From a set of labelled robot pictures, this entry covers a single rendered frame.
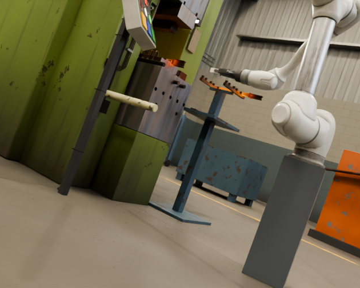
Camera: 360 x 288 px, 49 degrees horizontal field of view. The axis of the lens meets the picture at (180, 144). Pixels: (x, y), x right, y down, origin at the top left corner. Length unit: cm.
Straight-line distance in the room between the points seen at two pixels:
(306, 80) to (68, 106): 146
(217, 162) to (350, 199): 205
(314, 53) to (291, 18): 1009
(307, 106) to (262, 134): 914
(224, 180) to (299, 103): 449
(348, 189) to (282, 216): 368
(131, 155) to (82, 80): 56
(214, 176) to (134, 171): 381
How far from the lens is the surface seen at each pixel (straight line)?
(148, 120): 259
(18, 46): 309
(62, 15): 284
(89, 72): 257
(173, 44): 313
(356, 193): 557
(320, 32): 201
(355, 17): 220
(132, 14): 211
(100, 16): 271
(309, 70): 194
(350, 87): 1051
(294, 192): 196
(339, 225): 558
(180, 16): 277
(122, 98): 238
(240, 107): 1159
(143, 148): 262
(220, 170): 632
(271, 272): 199
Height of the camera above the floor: 43
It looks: 1 degrees up
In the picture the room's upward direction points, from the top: 20 degrees clockwise
